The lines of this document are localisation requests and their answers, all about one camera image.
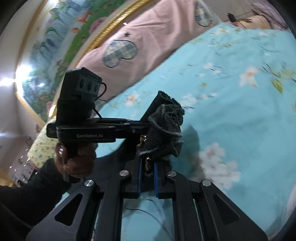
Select large pink pillow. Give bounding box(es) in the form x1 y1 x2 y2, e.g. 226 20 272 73
77 1 221 100

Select black pants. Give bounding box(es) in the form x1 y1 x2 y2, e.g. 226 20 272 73
92 90 186 176

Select black left forearm sleeve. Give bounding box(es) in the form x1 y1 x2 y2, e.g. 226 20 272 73
1 159 71 240

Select yellow patterned pillow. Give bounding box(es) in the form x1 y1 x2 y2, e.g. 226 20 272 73
27 127 58 168

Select person's left hand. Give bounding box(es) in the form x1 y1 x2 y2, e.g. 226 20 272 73
54 143 98 178

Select light blue floral bedsheet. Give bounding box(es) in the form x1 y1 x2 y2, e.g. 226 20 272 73
100 23 295 240

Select gold framed landscape painting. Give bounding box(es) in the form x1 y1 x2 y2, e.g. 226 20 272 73
15 1 151 126

